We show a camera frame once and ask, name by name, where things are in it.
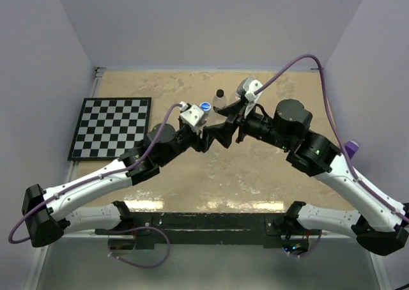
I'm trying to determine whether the purple object table edge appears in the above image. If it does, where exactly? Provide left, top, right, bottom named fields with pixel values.
left=344, top=140, right=360, bottom=159

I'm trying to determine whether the small clear plastic bottle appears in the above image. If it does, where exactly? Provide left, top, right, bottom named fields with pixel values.
left=213, top=93, right=227, bottom=113

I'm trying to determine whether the black white checkerboard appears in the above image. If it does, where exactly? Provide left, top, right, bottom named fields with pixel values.
left=81, top=97, right=152, bottom=161

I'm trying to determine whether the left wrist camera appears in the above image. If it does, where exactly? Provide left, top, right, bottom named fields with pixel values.
left=179, top=102, right=208, bottom=134

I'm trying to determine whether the aluminium rail left edge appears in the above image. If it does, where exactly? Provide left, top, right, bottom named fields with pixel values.
left=65, top=67, right=106, bottom=183

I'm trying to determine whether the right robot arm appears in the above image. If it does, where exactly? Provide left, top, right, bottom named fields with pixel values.
left=199, top=99, right=408, bottom=256

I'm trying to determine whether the blue bottle cap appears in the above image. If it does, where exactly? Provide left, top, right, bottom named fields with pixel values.
left=199, top=102, right=212, bottom=112

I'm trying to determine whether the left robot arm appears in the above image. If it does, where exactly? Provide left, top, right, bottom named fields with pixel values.
left=22, top=124, right=214, bottom=247

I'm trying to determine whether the black bottle cap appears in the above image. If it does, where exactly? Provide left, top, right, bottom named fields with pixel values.
left=216, top=89, right=224, bottom=97

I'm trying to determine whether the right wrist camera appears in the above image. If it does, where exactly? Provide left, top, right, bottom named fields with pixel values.
left=236, top=77, right=263, bottom=119

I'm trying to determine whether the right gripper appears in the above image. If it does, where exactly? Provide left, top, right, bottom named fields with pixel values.
left=205, top=96, right=293, bottom=150

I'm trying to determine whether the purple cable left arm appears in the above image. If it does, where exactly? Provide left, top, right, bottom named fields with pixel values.
left=8, top=103, right=186, bottom=245

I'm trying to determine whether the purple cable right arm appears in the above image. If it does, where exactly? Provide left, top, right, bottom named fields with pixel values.
left=254, top=54, right=409, bottom=224

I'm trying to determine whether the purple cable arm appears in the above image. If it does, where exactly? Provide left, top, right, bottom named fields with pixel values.
left=8, top=103, right=186, bottom=245
left=254, top=54, right=409, bottom=224

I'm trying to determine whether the purple cable loop front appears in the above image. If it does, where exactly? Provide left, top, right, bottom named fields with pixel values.
left=107, top=225, right=172, bottom=268

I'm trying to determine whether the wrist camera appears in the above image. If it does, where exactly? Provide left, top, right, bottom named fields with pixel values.
left=179, top=102, right=208, bottom=134
left=236, top=77, right=263, bottom=119

